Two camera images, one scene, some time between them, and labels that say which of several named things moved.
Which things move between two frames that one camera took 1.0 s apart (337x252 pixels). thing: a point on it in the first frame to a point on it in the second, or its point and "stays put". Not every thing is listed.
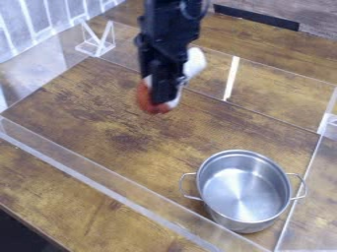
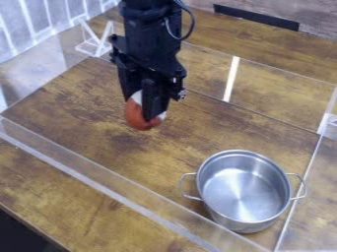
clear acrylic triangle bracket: (95, 44) stays put
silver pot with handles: (244, 188) stays put
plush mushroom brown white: (193, 63) to (135, 113)
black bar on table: (258, 17) stays put
